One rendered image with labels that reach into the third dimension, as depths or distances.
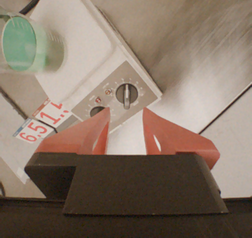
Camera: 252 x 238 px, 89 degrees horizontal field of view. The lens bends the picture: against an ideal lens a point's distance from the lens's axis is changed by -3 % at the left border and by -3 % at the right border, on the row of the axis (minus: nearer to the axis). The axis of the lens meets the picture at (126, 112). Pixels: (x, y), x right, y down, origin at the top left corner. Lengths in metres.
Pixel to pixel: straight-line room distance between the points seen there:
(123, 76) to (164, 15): 0.12
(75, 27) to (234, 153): 0.29
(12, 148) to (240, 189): 0.55
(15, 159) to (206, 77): 0.52
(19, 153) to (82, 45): 0.39
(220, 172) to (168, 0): 0.28
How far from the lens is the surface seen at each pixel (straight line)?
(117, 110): 0.21
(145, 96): 0.20
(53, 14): 0.22
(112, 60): 0.18
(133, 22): 0.26
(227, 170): 0.28
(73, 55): 0.19
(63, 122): 0.33
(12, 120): 0.47
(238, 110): 0.25
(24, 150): 0.47
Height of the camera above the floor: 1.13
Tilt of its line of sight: 68 degrees down
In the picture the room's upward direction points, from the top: 119 degrees counter-clockwise
